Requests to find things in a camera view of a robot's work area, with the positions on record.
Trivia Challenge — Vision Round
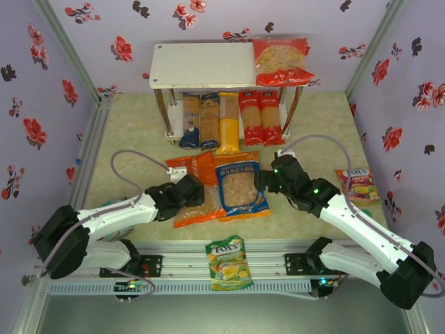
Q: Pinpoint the blue orecchiette pasta bag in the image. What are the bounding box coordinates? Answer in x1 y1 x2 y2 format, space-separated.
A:
212 150 272 223

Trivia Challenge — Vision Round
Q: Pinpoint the aluminium side rail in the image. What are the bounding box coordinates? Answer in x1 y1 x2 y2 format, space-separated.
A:
51 99 113 253

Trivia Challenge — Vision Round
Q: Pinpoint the green Fox's candy bag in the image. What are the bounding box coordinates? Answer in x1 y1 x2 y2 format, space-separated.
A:
204 235 254 292

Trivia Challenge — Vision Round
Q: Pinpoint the aluminium lower frame bar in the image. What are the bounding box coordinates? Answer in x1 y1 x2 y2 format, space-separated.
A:
12 274 49 334
396 274 434 334

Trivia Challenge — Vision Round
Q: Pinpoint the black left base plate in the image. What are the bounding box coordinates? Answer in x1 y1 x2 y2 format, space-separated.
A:
99 255 163 278

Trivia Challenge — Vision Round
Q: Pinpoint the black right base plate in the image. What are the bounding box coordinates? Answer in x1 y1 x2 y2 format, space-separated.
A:
284 253 348 276

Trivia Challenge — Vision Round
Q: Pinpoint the white slotted cable duct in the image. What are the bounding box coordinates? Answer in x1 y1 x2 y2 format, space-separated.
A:
47 279 313 297

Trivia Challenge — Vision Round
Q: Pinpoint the dark blue spaghetti pack with figure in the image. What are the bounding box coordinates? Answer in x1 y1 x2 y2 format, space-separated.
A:
179 92 202 150

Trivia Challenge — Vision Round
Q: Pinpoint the pink Fox's candy bag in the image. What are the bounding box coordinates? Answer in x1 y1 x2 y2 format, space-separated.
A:
334 166 382 208

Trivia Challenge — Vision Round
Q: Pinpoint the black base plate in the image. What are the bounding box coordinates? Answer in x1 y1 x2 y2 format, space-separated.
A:
99 255 163 278
284 253 348 276

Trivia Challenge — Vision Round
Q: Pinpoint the red spaghetti pack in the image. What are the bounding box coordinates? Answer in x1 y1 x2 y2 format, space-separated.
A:
238 89 267 148
259 89 289 148

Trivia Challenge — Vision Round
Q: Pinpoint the blue gold spaghetti pack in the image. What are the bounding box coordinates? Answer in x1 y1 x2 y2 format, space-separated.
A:
199 92 220 151

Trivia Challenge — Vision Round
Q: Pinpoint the white two-tier shelf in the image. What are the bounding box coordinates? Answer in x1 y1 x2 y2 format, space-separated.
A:
148 42 311 149

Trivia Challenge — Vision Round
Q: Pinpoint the yellow spaghetti pack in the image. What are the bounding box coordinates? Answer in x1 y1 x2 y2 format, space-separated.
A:
215 92 241 156

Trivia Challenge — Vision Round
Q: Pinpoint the aluminium corner post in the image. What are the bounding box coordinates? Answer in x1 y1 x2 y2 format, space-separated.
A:
343 0 408 102
31 0 107 104

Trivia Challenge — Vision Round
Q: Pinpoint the red macaroni pasta bag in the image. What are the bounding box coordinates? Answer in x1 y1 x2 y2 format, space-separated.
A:
252 37 316 88

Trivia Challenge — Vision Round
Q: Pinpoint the orange macaroni pasta bag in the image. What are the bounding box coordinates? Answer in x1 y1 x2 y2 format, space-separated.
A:
165 151 227 229

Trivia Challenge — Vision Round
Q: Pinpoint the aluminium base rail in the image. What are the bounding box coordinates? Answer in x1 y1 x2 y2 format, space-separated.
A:
33 239 415 279

